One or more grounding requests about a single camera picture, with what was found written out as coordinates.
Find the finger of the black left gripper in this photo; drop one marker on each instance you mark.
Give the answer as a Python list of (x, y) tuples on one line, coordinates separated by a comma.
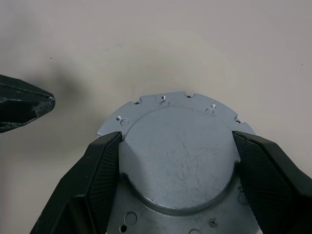
[(22, 107)]

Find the silver domed metal lid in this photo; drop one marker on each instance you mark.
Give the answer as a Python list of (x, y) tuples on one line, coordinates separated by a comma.
[(175, 151)]

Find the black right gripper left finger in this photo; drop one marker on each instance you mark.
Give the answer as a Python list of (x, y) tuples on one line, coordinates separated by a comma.
[(85, 185)]

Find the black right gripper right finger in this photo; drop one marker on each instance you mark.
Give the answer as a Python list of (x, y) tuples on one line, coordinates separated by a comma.
[(273, 185)]

